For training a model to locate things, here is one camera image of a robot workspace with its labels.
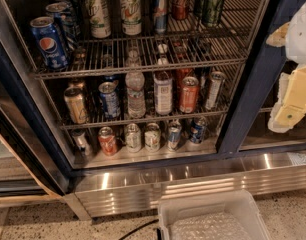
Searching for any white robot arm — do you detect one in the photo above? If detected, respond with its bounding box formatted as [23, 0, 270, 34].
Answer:
[266, 1, 306, 133]

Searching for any silver slim can middle shelf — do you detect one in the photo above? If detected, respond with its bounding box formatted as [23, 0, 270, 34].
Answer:
[205, 71, 226, 110]

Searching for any blue Pepsi can bottom shelf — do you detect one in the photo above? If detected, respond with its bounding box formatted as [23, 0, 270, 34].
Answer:
[189, 116, 207, 144]

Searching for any orange red can middle shelf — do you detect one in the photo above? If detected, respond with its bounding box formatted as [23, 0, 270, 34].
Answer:
[179, 76, 199, 113]

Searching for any blue silver can bottom shelf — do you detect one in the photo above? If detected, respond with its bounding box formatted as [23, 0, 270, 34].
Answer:
[167, 121, 182, 151]

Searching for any white green can bottom shelf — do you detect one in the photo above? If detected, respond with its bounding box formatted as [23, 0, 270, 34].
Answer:
[144, 123, 161, 152]

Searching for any red Coca-Cola can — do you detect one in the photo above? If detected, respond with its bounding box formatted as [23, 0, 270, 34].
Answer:
[171, 0, 189, 20]

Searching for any silver blue energy drink can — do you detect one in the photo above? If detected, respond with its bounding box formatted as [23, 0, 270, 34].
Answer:
[152, 0, 168, 34]

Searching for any stainless steel fridge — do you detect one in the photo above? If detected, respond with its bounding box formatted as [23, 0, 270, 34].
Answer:
[0, 0, 306, 222]

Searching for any blue can middle shelf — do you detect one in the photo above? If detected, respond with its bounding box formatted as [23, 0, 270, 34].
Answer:
[98, 82, 120, 119]

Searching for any right white green soda can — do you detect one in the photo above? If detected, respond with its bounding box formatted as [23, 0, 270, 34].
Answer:
[120, 0, 142, 36]

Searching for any white green soda can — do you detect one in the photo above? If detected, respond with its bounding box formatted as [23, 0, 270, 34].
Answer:
[120, 0, 142, 36]
[85, 0, 111, 38]

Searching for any red can bottom shelf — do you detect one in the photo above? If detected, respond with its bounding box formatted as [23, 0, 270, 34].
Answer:
[98, 127, 117, 156]

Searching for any dark silver can bottom left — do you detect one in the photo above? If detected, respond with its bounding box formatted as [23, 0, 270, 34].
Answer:
[71, 129, 92, 156]

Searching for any left white green soda can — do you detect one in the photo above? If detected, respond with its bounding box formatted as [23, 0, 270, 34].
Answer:
[85, 0, 111, 38]

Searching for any gold can middle shelf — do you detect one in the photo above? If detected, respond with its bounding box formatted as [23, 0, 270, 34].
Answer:
[64, 87, 89, 124]

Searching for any front blue Pepsi can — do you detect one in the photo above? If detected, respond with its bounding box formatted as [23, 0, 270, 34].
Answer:
[30, 16, 68, 71]

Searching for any open fridge glass door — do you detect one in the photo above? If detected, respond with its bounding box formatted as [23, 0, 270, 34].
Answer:
[0, 40, 69, 206]

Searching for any white plastic bin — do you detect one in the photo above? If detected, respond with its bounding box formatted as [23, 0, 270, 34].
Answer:
[158, 190, 271, 240]

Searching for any white labelled bottle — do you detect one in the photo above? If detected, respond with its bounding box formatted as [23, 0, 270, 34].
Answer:
[153, 70, 173, 115]

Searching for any clear water bottle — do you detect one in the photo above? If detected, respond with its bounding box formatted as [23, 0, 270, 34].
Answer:
[125, 49, 146, 119]

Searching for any black cable on floor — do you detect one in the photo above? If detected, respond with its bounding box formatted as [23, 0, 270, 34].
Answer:
[117, 219, 160, 240]

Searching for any middle wire shelf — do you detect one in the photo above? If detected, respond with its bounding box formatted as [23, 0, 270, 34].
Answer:
[57, 62, 242, 131]

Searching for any wire shelf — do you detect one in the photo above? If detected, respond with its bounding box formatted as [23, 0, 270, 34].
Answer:
[35, 0, 262, 80]
[57, 62, 242, 131]

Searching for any top wire shelf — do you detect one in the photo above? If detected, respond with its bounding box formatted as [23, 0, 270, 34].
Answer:
[35, 0, 262, 80]

